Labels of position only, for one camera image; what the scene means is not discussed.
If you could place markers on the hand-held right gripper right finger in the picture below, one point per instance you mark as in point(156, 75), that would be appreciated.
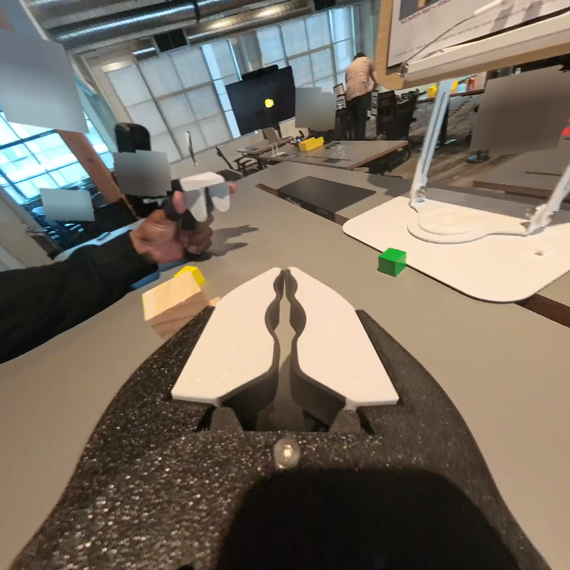
point(338, 352)

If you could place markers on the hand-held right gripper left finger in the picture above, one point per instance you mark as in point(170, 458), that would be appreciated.
point(231, 347)

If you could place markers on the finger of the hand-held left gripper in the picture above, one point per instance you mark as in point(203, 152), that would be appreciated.
point(200, 181)
point(220, 198)

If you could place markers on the yellow wooden cube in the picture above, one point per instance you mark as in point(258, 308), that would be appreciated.
point(192, 274)

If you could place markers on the green wooden cube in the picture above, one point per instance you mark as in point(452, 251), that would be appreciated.
point(392, 262)

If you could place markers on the person's left forearm black sleeve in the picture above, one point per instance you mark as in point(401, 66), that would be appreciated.
point(58, 298)

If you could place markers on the person's left hand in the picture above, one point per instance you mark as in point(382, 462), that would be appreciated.
point(160, 240)

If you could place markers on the black office chair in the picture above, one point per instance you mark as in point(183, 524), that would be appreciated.
point(396, 113)
point(231, 162)

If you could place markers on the dark wooden table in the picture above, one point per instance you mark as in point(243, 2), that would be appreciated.
point(254, 151)

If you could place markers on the black monitor screen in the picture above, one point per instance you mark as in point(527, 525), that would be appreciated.
point(254, 104)

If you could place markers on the black desk mat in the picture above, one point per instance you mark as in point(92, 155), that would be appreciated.
point(325, 193)

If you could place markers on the yellow marker on clear stand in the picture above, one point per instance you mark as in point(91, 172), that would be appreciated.
point(269, 103)

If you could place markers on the yellow plastic box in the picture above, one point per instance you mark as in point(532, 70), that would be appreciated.
point(432, 91)
point(311, 144)

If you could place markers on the white stand with wooden board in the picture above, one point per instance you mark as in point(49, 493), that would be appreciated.
point(445, 249)

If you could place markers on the grey office table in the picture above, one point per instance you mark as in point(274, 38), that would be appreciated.
point(369, 149)

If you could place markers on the printed paper sheet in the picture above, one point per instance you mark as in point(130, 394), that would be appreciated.
point(445, 31)

